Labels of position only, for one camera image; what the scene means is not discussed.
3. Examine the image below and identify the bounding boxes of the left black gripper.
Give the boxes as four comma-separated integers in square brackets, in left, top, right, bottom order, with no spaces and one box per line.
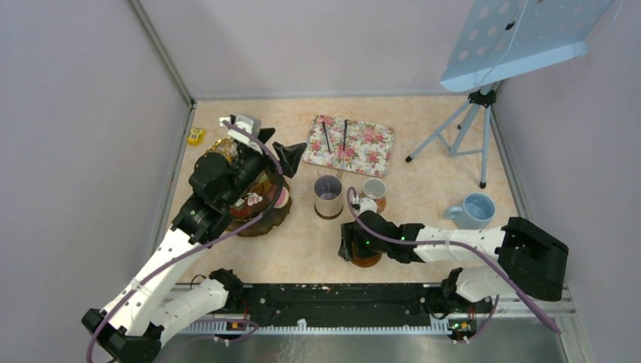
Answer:
[222,127,306,208]

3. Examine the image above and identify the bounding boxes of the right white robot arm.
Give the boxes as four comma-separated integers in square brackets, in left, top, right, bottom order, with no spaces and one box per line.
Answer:
[338,211,568,312]

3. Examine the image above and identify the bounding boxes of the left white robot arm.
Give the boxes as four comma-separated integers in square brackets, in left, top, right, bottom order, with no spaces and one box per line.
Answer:
[82,126,307,362]

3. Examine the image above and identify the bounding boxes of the light wooden coaster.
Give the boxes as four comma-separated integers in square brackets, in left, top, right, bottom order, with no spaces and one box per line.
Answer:
[359,192,387,214]

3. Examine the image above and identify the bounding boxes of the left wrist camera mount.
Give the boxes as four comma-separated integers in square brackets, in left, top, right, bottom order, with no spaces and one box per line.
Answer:
[218,114,262,153]

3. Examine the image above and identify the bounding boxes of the dark wooden coaster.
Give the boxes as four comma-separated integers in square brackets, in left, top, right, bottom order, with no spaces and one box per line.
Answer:
[314,207,343,220]

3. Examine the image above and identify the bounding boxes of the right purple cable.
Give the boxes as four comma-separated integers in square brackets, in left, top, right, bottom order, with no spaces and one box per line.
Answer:
[346,186,563,344]

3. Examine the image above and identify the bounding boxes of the floral serving tray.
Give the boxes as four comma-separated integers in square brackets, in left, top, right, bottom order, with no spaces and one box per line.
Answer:
[302,114,395,178]

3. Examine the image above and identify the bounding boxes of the yellow snack packet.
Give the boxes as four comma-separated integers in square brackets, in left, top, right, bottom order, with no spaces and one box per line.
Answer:
[187,127,206,146]

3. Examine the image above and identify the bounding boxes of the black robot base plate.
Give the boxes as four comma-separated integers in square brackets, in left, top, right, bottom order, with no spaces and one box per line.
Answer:
[213,283,493,330]

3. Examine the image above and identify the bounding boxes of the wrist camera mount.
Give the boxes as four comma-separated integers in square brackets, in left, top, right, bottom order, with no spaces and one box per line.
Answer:
[218,114,262,153]
[350,197,378,216]

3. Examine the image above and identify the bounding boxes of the brown wooden lid coaster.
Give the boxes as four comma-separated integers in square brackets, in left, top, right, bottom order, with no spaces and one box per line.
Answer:
[351,242,382,268]

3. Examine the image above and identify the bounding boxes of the blue perforated stand tray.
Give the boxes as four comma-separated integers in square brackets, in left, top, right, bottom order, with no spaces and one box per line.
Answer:
[440,0,622,92]

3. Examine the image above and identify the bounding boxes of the black handled steel tongs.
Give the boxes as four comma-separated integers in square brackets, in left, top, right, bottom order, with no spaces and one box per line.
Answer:
[320,116,348,179]

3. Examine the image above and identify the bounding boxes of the pink frosted donut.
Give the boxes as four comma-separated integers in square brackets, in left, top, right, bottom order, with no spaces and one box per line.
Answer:
[274,188,290,209]

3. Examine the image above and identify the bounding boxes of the pink small cup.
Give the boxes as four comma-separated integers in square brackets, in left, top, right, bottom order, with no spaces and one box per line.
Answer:
[361,178,387,200]

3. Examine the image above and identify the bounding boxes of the grey tripod stand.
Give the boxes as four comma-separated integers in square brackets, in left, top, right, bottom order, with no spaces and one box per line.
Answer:
[405,84,497,189]

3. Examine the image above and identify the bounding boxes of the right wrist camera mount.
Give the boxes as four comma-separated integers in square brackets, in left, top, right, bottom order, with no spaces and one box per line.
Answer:
[350,197,378,216]

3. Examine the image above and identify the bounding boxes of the light blue mug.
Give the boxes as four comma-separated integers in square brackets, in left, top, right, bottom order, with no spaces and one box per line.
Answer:
[444,193,497,230]

